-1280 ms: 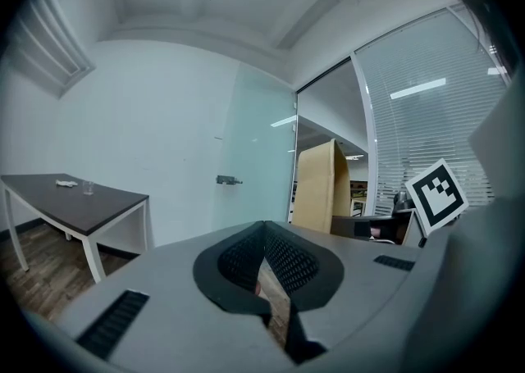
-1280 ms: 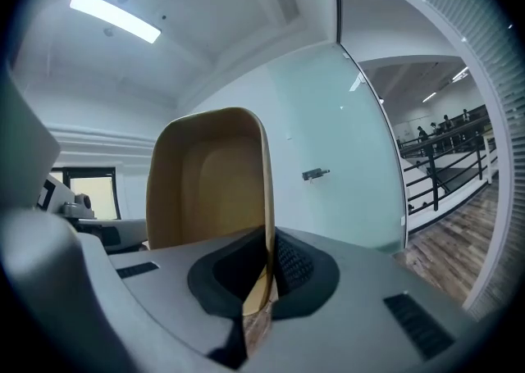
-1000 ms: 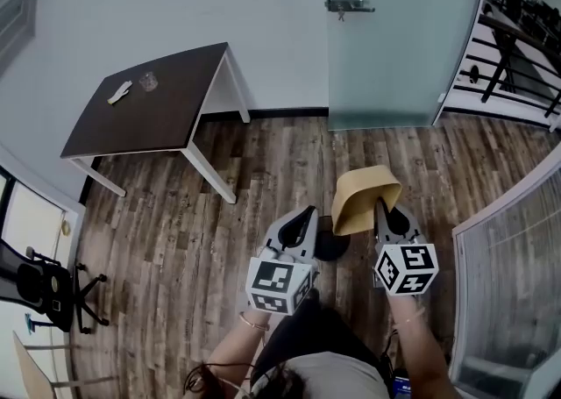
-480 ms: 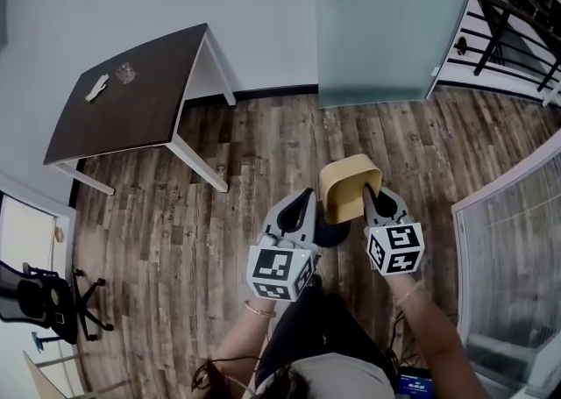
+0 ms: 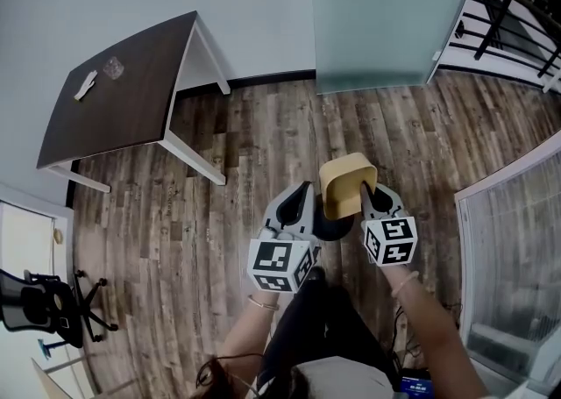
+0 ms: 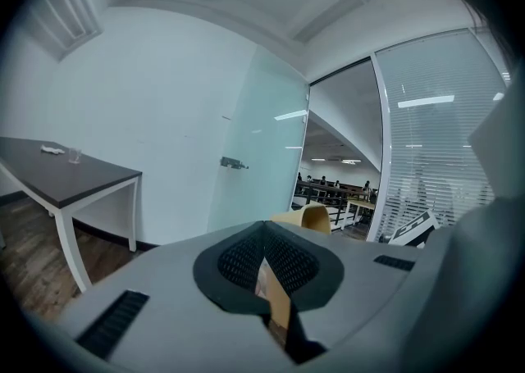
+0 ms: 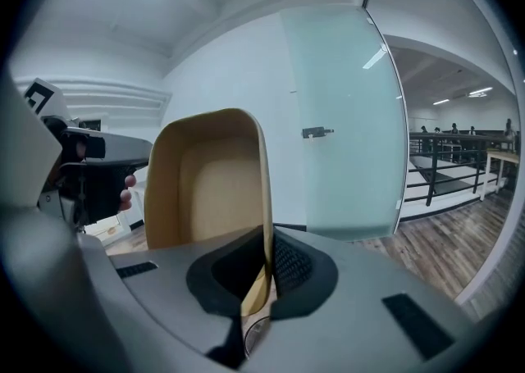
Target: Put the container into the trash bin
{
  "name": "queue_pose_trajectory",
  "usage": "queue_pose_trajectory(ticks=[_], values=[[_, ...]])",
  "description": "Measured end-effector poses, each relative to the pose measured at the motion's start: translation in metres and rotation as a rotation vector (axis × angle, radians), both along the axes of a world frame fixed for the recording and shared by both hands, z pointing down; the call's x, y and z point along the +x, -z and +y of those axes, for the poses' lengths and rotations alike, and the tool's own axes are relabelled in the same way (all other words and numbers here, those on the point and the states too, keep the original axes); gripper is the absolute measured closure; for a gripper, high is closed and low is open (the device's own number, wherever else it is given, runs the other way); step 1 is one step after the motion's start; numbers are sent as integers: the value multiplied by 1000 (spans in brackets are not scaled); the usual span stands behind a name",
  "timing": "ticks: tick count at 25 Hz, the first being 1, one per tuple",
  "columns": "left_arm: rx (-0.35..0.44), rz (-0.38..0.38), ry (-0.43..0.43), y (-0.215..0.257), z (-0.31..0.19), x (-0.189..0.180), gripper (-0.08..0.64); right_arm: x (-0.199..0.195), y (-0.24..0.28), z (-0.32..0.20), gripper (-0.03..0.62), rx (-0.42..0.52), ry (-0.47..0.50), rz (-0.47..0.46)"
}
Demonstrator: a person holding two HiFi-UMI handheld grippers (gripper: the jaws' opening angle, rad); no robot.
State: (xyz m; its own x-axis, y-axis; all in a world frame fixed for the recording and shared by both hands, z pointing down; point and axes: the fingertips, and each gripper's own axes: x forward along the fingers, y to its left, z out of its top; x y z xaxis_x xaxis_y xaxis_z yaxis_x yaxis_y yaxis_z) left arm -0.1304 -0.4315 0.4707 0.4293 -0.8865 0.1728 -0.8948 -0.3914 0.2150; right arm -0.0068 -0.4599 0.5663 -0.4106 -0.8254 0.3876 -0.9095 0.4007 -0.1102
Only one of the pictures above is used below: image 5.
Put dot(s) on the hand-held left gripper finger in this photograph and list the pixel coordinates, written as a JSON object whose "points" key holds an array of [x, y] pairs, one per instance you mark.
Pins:
{"points": [[272, 215], [310, 213]]}

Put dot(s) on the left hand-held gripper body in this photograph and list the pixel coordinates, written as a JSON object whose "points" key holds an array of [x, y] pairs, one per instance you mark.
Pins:
{"points": [[280, 265]]}

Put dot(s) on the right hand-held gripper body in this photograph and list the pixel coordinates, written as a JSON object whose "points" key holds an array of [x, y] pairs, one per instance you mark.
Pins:
{"points": [[390, 241]]}

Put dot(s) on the tan plastic container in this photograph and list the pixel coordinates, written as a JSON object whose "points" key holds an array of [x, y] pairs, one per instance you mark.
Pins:
{"points": [[344, 187]]}

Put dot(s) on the black mesh waste bin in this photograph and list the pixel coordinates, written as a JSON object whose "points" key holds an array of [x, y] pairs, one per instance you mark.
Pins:
{"points": [[335, 228]]}

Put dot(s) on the person's left forearm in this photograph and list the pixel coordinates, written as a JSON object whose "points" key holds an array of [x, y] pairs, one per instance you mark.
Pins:
{"points": [[250, 331]]}

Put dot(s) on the person's right forearm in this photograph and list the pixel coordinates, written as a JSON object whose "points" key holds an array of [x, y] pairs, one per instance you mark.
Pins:
{"points": [[434, 331]]}

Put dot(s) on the person's left hand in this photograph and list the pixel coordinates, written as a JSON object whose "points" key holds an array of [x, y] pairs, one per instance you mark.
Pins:
{"points": [[276, 234]]}

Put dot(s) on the glass partition with blinds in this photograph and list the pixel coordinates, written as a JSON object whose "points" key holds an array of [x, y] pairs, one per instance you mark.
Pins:
{"points": [[517, 257]]}

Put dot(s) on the person's white shirt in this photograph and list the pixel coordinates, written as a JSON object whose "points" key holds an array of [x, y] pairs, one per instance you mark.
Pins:
{"points": [[342, 379]]}

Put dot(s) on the device with blue screen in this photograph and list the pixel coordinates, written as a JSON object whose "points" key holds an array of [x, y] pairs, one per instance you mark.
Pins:
{"points": [[416, 384]]}

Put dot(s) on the frosted glass door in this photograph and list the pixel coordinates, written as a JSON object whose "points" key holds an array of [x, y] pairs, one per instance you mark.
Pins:
{"points": [[385, 24]]}

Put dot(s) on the dark wooden table white legs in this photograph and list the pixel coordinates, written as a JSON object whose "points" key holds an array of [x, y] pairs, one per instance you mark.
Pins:
{"points": [[122, 94]]}

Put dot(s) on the black metal railing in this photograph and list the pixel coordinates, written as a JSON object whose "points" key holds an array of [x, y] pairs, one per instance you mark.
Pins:
{"points": [[504, 29]]}

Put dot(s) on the round yellowish door knob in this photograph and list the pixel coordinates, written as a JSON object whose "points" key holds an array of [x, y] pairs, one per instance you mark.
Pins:
{"points": [[58, 236]]}

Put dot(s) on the clear glass cup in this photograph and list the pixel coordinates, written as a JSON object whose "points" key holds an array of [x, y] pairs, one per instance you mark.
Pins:
{"points": [[113, 68]]}

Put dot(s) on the white paper wrapper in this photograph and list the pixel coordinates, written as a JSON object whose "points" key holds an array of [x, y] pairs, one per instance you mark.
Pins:
{"points": [[85, 86]]}

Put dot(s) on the black office chair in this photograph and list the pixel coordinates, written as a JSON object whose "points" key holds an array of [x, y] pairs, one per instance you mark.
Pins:
{"points": [[48, 314]]}

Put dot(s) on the blue stand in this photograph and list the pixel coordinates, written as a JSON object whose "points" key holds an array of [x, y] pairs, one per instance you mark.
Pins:
{"points": [[46, 348]]}

